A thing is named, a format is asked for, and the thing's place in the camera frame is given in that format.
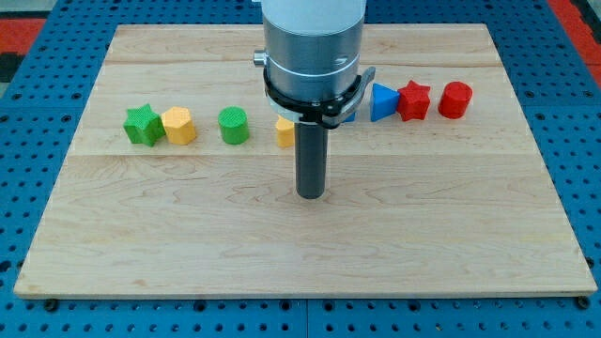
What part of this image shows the black clamp ring with lever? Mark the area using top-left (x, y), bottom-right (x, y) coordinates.
top-left (262, 66), bottom-right (377, 131)

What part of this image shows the yellow hexagon block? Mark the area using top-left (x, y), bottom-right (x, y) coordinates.
top-left (161, 106), bottom-right (197, 146)

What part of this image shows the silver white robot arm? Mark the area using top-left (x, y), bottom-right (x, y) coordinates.
top-left (253, 0), bottom-right (366, 102)

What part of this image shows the green cylinder block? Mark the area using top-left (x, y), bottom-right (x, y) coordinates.
top-left (218, 106), bottom-right (250, 145)

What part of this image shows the blue triangle block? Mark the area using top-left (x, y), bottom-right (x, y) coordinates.
top-left (370, 83), bottom-right (400, 122)

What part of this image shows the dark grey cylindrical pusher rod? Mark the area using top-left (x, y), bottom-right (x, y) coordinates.
top-left (295, 123), bottom-right (328, 199)

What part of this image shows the red cylinder block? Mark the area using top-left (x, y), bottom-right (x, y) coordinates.
top-left (438, 81), bottom-right (473, 119)

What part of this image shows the red star block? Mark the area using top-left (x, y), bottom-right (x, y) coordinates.
top-left (396, 80), bottom-right (431, 122)

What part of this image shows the light wooden board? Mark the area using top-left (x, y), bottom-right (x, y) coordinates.
top-left (14, 23), bottom-right (597, 300)

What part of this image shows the yellow block behind rod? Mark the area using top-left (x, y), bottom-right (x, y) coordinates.
top-left (275, 115), bottom-right (295, 148)

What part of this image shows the green star block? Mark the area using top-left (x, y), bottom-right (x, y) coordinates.
top-left (123, 104), bottom-right (165, 146)

